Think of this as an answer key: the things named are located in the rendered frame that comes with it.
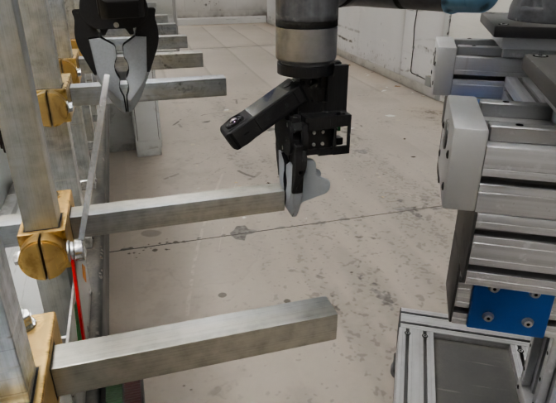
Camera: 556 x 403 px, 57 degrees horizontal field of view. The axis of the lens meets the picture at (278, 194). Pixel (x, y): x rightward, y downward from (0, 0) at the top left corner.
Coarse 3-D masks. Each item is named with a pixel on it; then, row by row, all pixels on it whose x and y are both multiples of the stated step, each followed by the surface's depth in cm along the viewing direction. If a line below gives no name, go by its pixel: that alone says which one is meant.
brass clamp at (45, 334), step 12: (48, 312) 46; (36, 324) 44; (48, 324) 44; (36, 336) 43; (48, 336) 43; (60, 336) 47; (36, 348) 42; (48, 348) 42; (36, 360) 40; (48, 360) 41; (36, 372) 39; (48, 372) 40; (36, 384) 38; (48, 384) 40; (36, 396) 37; (48, 396) 39
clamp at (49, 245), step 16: (64, 192) 66; (64, 208) 62; (64, 224) 59; (32, 240) 56; (48, 240) 56; (64, 240) 58; (16, 256) 56; (32, 256) 56; (48, 256) 56; (64, 256) 57; (32, 272) 56; (48, 272) 57
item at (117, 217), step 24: (216, 192) 69; (240, 192) 69; (264, 192) 69; (0, 216) 62; (72, 216) 62; (96, 216) 63; (120, 216) 64; (144, 216) 65; (168, 216) 66; (192, 216) 67; (216, 216) 68; (240, 216) 69
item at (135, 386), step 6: (126, 384) 59; (132, 384) 59; (138, 384) 59; (126, 390) 58; (132, 390) 58; (138, 390) 58; (126, 396) 57; (132, 396) 57; (138, 396) 57; (126, 402) 57; (132, 402) 57; (138, 402) 57
